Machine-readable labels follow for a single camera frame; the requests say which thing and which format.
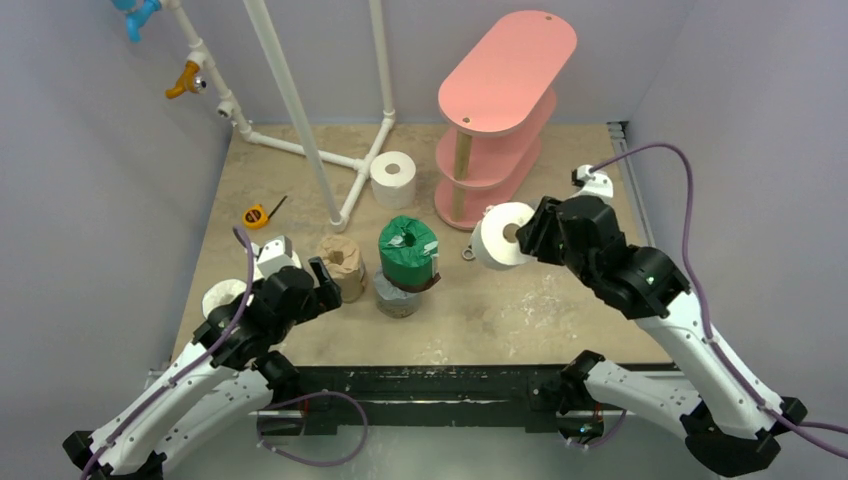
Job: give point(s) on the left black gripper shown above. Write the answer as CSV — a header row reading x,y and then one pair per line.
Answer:
x,y
323,297

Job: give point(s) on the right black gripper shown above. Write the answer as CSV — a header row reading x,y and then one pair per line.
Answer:
x,y
542,225

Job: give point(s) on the white paper towel roll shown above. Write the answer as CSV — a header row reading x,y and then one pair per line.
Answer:
x,y
489,244

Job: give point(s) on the green paper roll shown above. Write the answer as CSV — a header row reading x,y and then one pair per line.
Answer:
x,y
409,252

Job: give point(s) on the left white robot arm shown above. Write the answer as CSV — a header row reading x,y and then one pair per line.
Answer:
x,y
228,369

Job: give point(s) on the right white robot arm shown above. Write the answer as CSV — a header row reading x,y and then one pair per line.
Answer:
x,y
728,420

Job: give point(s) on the pink three-tier shelf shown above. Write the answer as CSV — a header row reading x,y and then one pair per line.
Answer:
x,y
496,102

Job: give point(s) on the brown wrapped paper roll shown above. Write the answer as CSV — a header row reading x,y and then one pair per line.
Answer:
x,y
342,257

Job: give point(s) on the grey wrapped paper roll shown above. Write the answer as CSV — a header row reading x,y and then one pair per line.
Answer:
x,y
391,300

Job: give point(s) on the yellow tape measure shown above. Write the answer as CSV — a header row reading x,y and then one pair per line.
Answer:
x,y
257,216

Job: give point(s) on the white roll front left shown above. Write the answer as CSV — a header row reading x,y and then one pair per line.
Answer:
x,y
222,293

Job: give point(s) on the white roll near pipes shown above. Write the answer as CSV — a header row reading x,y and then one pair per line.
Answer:
x,y
393,180

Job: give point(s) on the orange pipe valve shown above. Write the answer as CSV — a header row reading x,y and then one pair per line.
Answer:
x,y
189,81

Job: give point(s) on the blue pipe valve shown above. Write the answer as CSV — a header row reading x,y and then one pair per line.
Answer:
x,y
136,15

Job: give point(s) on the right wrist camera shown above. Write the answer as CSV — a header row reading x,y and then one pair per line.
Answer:
x,y
592,183

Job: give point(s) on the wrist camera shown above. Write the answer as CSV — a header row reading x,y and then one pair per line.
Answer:
x,y
274,255
592,183

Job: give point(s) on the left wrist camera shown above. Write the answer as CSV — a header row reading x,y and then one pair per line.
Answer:
x,y
274,255

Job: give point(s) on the red handled adjustable wrench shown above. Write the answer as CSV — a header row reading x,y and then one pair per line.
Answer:
x,y
467,253

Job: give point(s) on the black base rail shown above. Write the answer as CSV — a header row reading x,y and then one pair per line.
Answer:
x,y
529,397

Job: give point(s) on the white pvc pipe frame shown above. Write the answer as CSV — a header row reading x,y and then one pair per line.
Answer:
x,y
200,59

